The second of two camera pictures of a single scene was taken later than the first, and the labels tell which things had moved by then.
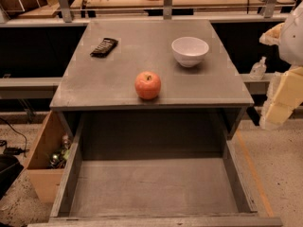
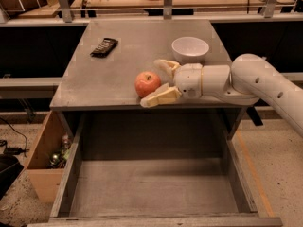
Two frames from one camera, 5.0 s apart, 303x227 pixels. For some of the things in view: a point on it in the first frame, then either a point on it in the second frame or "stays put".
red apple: (148, 84) stays put
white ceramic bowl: (189, 51) stays put
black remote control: (104, 48) stays put
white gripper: (293, 39) → (188, 79)
